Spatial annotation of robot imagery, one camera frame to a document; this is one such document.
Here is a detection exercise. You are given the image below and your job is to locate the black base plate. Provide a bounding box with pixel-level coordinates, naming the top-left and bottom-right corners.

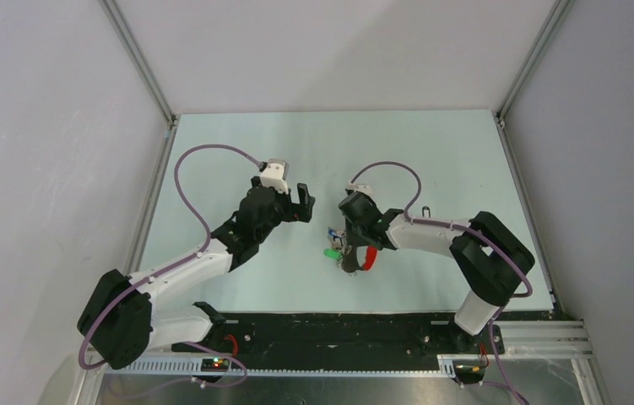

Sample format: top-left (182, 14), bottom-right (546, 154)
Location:
top-left (199, 312), bottom-right (505, 370)

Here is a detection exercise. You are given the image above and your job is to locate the right aluminium frame post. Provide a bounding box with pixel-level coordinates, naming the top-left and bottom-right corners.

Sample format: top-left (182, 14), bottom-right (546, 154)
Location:
top-left (494, 0), bottom-right (575, 127)

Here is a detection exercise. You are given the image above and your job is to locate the purple cable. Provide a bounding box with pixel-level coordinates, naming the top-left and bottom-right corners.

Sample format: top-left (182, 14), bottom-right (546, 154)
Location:
top-left (77, 143), bottom-right (264, 371)
top-left (348, 161), bottom-right (534, 299)

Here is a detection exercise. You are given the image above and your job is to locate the controller board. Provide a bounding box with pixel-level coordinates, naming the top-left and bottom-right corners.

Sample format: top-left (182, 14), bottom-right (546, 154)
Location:
top-left (200, 357), bottom-right (231, 373)
top-left (453, 364), bottom-right (487, 386)

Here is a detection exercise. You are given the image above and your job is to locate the aluminium frame post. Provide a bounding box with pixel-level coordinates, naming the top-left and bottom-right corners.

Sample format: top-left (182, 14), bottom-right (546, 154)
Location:
top-left (98, 0), bottom-right (178, 127)
top-left (494, 0), bottom-right (575, 127)

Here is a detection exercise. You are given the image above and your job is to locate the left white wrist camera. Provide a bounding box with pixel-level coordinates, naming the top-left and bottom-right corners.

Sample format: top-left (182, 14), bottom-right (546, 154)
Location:
top-left (259, 159), bottom-right (290, 195)

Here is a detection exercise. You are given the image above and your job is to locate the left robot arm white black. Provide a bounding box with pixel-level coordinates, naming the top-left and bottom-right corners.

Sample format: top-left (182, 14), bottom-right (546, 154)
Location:
top-left (77, 177), bottom-right (316, 370)

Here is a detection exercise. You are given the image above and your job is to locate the red keyring with keys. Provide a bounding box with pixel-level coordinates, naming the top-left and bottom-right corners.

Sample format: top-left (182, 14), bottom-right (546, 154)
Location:
top-left (323, 227), bottom-right (378, 275)

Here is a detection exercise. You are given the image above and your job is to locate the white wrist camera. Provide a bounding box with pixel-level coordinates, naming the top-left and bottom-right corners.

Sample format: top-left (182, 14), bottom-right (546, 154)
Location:
top-left (259, 159), bottom-right (290, 195)
top-left (345, 182), bottom-right (375, 198)

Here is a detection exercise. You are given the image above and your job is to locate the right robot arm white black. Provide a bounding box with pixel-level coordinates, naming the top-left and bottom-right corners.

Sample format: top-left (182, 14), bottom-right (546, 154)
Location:
top-left (339, 191), bottom-right (535, 353)

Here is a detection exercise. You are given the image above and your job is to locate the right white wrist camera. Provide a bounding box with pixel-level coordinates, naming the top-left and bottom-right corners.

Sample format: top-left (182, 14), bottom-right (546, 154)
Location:
top-left (345, 182), bottom-right (375, 198)

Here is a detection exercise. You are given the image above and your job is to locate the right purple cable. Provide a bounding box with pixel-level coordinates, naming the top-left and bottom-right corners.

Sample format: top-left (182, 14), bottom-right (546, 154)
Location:
top-left (348, 161), bottom-right (534, 299)

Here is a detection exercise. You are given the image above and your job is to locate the right controller board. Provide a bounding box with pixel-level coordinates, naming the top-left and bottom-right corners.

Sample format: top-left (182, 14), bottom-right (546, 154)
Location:
top-left (453, 364), bottom-right (487, 386)

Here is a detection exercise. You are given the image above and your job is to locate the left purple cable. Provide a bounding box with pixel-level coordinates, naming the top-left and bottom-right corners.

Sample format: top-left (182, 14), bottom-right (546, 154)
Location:
top-left (77, 143), bottom-right (264, 371)

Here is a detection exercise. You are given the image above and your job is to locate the slotted cable duct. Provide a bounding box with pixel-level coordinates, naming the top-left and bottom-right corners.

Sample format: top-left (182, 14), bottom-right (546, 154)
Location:
top-left (105, 356), bottom-right (455, 378)

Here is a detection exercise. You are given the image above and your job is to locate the left controller board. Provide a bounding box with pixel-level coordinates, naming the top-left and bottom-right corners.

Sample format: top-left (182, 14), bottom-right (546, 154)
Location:
top-left (200, 357), bottom-right (231, 373)

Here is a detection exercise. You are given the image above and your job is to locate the left aluminium frame post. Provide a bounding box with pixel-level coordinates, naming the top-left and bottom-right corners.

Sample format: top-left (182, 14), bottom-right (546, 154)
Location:
top-left (98, 0), bottom-right (178, 127)

